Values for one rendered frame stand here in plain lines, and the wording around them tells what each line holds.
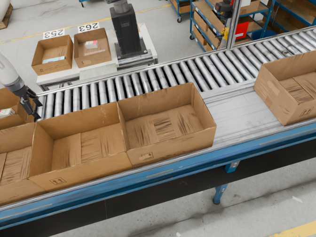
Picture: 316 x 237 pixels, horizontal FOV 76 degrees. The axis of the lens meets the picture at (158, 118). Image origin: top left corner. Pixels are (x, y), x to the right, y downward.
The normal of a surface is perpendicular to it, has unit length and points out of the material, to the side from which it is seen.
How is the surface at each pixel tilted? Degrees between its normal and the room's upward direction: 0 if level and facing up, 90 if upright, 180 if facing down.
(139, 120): 1
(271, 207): 0
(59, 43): 89
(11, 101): 89
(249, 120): 0
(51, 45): 89
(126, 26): 90
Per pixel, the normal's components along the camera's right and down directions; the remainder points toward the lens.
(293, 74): 0.25, 0.74
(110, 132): -0.09, -0.61
